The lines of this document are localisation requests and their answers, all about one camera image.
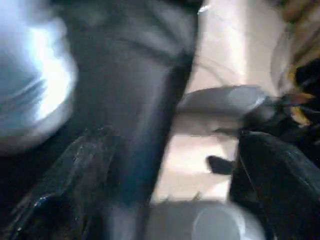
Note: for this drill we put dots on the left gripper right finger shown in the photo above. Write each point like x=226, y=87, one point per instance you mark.
x=287, y=190

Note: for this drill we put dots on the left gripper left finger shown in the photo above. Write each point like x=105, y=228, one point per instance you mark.
x=65, y=190

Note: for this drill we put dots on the white plastic table top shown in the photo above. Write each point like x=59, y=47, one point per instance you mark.
x=30, y=80

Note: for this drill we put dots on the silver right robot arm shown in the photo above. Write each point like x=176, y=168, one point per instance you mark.
x=205, y=222

